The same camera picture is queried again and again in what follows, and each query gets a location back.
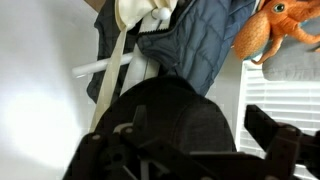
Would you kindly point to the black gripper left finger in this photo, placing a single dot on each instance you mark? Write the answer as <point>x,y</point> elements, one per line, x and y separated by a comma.
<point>100,156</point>

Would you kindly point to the wide white window blind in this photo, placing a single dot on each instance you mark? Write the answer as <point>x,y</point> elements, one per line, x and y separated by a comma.
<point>283,96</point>

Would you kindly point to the blue-grey quilted jacket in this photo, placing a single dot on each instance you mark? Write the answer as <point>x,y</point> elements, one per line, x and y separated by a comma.
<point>200,40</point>

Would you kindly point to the grey sofa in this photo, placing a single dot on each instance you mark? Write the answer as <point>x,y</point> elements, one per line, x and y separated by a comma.
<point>290,66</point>

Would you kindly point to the white coat stand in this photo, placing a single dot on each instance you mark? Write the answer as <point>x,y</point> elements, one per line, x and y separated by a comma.
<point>96,66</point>

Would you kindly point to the black hat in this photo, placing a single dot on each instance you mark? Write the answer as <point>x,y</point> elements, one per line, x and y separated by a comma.
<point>186,120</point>

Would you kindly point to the orange octopus plush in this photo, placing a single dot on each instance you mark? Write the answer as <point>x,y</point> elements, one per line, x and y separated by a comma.
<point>256,33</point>

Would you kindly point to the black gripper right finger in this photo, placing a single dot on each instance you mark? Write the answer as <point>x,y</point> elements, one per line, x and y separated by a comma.
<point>283,146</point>

